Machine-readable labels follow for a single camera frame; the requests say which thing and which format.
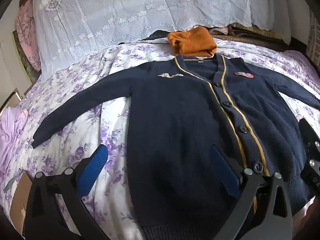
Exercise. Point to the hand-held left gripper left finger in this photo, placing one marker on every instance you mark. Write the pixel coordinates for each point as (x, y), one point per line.
(92, 170)

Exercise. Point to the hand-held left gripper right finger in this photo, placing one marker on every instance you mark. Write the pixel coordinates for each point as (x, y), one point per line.
(226, 172)

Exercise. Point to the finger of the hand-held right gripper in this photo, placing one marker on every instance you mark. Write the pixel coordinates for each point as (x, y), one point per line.
(311, 140)

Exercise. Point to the navy knit cardigan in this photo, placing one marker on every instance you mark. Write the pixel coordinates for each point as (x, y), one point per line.
(175, 130)

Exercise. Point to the cardboard box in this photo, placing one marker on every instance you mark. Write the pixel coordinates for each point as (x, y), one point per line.
(18, 205)

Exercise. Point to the lilac cloth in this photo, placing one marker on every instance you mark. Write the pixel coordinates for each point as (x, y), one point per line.
(12, 135)

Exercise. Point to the purple floral bed sheet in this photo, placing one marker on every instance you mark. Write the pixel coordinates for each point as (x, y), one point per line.
(82, 80)

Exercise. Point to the beige woven panel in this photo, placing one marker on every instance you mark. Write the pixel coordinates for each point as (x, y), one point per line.
(313, 37)

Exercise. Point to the brown woven blanket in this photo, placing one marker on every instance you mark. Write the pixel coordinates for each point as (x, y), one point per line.
(262, 36)

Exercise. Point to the olive patterned quilt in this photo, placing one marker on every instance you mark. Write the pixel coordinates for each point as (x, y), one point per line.
(25, 62)

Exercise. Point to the orange folded garment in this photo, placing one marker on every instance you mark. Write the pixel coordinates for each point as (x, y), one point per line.
(192, 41)

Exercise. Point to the dark cloth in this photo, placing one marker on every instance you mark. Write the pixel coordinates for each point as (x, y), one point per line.
(155, 35)

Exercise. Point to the pink floral blanket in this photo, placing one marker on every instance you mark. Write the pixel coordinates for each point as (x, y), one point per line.
(27, 35)

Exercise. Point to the white lace cover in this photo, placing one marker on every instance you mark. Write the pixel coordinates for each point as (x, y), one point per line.
(112, 10)

